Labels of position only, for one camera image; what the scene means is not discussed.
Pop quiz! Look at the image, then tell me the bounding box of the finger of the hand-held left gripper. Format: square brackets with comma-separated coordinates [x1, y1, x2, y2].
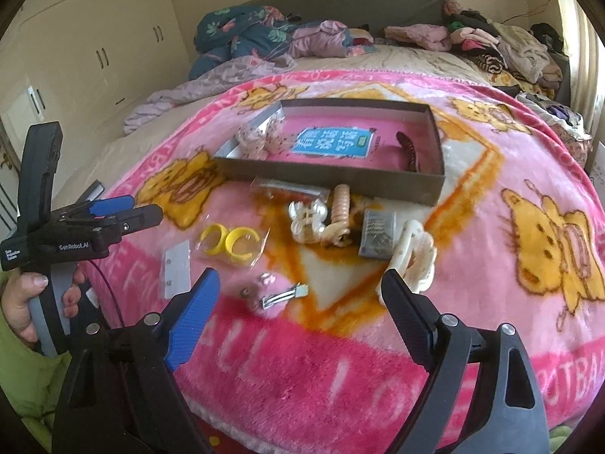
[59, 204, 164, 247]
[52, 195, 136, 221]

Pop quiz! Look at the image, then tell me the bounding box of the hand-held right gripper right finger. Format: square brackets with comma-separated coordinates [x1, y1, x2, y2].
[379, 268, 552, 454]

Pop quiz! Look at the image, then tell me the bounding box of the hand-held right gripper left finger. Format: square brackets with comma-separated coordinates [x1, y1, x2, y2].
[54, 267, 222, 454]

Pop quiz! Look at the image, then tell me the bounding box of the clear plastic packet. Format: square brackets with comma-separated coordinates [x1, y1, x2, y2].
[163, 239, 192, 300]

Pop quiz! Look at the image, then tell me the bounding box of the large white hair claw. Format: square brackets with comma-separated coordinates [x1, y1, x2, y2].
[377, 219, 438, 306]

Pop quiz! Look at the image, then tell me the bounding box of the yellow hair ring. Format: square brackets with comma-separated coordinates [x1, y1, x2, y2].
[200, 224, 226, 254]
[224, 228, 260, 262]

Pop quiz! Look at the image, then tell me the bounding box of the silver snap clip pink pompom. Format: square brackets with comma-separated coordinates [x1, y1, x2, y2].
[236, 272, 311, 316]

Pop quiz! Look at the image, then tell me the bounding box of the clear packet of hairpins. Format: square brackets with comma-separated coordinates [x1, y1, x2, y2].
[357, 208, 398, 260]

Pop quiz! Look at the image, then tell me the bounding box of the beige ribbed hair claw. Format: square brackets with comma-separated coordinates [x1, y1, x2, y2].
[325, 184, 353, 247]

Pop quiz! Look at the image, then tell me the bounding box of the pearl white hair claw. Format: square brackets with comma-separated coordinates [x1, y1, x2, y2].
[288, 199, 332, 247]

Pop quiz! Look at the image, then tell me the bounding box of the clear plastic bag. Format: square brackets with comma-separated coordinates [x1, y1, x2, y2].
[256, 180, 332, 205]

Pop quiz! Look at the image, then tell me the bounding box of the brown cardboard box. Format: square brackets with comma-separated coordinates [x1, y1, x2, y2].
[213, 99, 447, 207]

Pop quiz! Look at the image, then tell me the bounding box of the person's left forearm green sleeve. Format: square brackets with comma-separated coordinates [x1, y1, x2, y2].
[0, 312, 73, 454]

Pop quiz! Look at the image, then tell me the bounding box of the person's left hand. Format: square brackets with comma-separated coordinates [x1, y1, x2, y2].
[0, 269, 88, 347]

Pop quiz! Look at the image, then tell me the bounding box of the pink cartoon printed blanket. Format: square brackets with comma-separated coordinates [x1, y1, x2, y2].
[90, 70, 605, 454]

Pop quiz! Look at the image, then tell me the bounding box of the pink lace hair bow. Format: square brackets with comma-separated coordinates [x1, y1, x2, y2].
[235, 116, 295, 160]

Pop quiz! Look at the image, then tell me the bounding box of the lilac cloth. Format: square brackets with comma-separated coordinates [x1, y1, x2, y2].
[124, 54, 296, 135]

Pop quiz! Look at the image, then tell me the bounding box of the cream wardrobe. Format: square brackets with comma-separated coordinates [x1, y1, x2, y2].
[0, 0, 191, 228]

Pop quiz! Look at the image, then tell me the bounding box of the brown hair clip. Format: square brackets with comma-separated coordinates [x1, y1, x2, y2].
[396, 131, 424, 174]

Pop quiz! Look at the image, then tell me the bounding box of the dark blue floral quilt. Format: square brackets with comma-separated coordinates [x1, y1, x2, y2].
[189, 5, 304, 81]

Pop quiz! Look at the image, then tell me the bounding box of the white paper bag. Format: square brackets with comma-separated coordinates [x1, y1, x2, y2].
[587, 141, 605, 185]

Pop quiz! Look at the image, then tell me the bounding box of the bag of clothes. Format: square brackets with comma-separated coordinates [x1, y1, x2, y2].
[514, 90, 594, 167]

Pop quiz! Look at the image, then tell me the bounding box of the purple pink garment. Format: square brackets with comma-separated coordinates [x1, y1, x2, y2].
[288, 20, 379, 60]

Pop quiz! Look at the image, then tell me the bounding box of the bed with beige sheet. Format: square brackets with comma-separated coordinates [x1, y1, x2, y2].
[61, 33, 568, 228]

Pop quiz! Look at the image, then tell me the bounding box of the pink fluffy garment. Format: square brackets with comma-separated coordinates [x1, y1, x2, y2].
[383, 23, 451, 53]

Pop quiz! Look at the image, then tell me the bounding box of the grey headboard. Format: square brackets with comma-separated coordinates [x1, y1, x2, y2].
[236, 0, 451, 44]

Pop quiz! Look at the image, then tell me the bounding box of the pile of clothes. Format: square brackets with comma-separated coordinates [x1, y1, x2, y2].
[443, 0, 569, 100]

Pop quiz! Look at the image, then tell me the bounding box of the cream curtain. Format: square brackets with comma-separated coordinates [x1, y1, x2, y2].
[552, 0, 605, 126]

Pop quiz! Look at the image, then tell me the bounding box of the black cable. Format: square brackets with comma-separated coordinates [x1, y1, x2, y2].
[87, 259, 129, 329]

